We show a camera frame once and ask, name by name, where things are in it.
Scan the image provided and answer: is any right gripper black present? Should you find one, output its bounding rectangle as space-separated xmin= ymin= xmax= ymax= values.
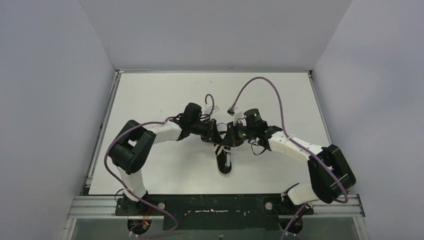
xmin=221 ymin=120 xmax=256 ymax=148

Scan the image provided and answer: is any white shoelace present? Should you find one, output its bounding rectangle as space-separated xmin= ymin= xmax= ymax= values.
xmin=213 ymin=144 xmax=232 ymax=168

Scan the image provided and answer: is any black white canvas sneaker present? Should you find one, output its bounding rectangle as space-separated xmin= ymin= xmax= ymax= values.
xmin=213 ymin=143 xmax=232 ymax=176

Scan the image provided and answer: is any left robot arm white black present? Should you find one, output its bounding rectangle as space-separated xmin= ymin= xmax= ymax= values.
xmin=105 ymin=102 xmax=222 ymax=214

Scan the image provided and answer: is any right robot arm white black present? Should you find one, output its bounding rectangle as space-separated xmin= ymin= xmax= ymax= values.
xmin=221 ymin=108 xmax=356 ymax=214

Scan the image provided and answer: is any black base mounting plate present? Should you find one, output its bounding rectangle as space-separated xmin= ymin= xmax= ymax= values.
xmin=114 ymin=193 xmax=314 ymax=233

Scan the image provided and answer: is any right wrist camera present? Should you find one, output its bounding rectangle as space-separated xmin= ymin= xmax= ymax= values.
xmin=227 ymin=106 xmax=243 ymax=118

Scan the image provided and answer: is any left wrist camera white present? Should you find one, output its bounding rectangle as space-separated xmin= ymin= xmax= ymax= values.
xmin=203 ymin=105 xmax=220 ymax=115

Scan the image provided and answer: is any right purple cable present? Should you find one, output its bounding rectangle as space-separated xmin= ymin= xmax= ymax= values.
xmin=230 ymin=76 xmax=349 ymax=240

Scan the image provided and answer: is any aluminium frame rail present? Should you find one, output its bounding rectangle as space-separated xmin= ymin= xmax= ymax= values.
xmin=67 ymin=194 xmax=365 ymax=219

